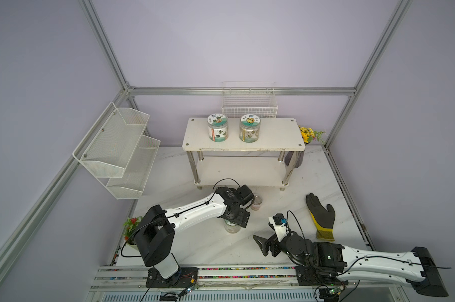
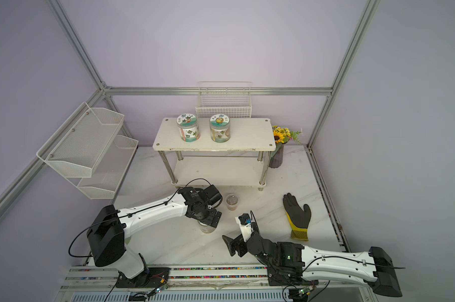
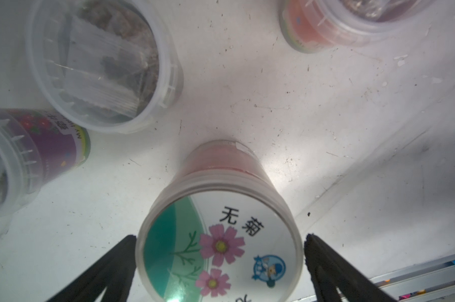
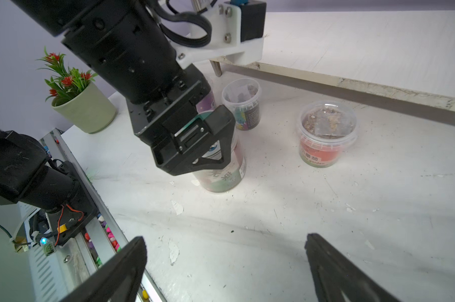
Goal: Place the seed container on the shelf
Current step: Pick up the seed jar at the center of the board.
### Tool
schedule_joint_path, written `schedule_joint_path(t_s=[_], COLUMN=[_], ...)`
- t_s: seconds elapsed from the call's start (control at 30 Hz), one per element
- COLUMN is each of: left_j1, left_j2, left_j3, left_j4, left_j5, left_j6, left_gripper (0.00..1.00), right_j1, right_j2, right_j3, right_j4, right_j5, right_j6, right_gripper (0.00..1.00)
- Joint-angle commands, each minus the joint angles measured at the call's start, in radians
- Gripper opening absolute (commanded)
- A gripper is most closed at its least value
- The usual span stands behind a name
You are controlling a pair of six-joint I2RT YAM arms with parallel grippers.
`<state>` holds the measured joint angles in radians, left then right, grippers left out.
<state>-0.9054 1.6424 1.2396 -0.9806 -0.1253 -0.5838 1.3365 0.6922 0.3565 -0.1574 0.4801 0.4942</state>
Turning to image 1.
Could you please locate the pink flower lid seed container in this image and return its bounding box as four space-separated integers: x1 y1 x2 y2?
224 220 241 234

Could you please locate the sunflower lid seed container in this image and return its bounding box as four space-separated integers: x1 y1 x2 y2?
240 114 261 143

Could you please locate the strawberry lid seed container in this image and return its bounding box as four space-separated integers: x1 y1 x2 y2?
207 113 229 142

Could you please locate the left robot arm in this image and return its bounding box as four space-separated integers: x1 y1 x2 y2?
130 185 255 280

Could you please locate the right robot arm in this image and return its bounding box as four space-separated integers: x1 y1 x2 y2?
253 232 449 298

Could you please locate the white two-tier shelf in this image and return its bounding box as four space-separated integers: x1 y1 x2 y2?
182 115 306 191

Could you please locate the small red-based clear cup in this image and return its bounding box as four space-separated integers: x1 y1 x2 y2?
250 195 263 211

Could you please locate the black yellow work glove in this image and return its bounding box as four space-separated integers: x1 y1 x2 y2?
306 193 336 242

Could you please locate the red flower plant pot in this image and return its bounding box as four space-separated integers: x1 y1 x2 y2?
123 216 143 249

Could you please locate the yellow sunflower plant pot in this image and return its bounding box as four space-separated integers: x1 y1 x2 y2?
284 127 326 169

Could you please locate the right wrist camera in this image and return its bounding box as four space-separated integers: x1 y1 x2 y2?
269 213 289 242

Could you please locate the aluminium front rail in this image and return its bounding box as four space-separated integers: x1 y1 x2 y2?
86 264 409 301

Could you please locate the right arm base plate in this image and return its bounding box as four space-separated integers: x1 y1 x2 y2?
295 266 348 286

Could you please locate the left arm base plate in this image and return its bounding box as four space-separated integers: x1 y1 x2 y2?
146 267 199 289

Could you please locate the white wire basket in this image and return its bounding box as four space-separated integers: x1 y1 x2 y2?
221 81 278 118

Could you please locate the white mesh wall rack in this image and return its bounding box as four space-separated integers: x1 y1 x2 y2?
73 103 160 200

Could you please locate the aluminium cage frame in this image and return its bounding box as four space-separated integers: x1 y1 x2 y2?
0 0 414 288

